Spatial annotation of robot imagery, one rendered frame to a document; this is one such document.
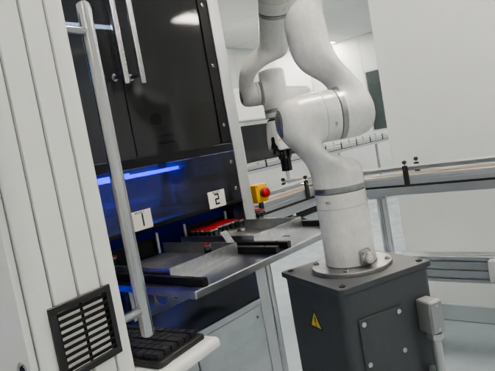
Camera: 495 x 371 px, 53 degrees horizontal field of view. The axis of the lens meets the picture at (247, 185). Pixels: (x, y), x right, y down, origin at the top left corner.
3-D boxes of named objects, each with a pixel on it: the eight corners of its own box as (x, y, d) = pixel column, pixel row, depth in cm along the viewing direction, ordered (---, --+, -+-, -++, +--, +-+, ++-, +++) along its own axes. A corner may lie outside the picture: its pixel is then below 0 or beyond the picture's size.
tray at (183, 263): (99, 276, 149) (96, 265, 149) (165, 252, 169) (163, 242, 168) (171, 281, 127) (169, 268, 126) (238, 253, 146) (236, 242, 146)
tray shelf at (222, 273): (85, 287, 146) (84, 281, 145) (241, 230, 198) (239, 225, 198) (196, 299, 114) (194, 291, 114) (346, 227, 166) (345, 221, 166)
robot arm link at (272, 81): (264, 110, 158) (292, 105, 159) (257, 68, 157) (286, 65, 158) (259, 112, 166) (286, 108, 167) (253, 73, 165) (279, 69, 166)
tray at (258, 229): (182, 246, 174) (180, 236, 174) (231, 228, 194) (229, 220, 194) (255, 246, 152) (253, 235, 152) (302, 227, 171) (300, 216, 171)
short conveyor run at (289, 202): (241, 234, 200) (234, 196, 199) (214, 234, 210) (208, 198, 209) (329, 200, 251) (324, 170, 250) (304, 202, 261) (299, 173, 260)
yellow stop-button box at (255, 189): (244, 204, 199) (241, 186, 198) (255, 200, 204) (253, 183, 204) (258, 203, 194) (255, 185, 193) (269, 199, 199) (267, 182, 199)
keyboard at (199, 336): (33, 352, 114) (31, 342, 114) (82, 327, 126) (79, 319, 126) (160, 369, 93) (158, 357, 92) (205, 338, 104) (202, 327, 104)
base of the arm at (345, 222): (409, 261, 115) (398, 182, 113) (343, 283, 107) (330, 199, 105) (358, 251, 132) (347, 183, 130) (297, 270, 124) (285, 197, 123)
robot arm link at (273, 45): (239, 21, 140) (243, 113, 159) (292, 14, 142) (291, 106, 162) (231, 10, 146) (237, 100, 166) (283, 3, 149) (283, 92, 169)
